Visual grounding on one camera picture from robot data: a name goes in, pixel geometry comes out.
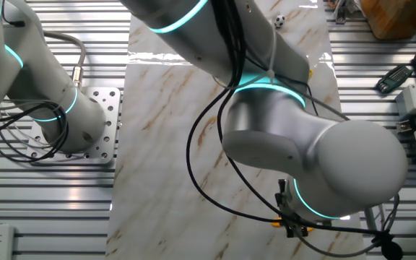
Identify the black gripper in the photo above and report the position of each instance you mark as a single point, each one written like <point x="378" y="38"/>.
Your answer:
<point x="286" y="206"/>

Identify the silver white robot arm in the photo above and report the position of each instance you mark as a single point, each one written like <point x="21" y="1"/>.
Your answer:
<point x="356" y="162"/>

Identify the small soccer ball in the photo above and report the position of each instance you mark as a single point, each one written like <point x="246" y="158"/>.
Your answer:
<point x="279" y="20"/>

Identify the white marble pattern sheet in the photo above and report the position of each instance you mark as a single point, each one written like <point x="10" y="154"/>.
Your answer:
<point x="157" y="180"/>

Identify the small silver metal device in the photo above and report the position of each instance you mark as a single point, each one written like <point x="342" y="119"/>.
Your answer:
<point x="404" y="126"/>

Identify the green bit set case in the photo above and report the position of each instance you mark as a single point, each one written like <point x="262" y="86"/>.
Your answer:
<point x="394" y="78"/>

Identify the grey metal clamp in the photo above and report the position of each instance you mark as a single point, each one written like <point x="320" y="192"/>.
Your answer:
<point x="339" y="14"/>

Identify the brown cardboard box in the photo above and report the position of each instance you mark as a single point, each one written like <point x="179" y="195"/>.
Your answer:
<point x="395" y="18"/>

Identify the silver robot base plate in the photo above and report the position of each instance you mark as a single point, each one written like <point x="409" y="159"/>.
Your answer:
<point x="107" y="108"/>

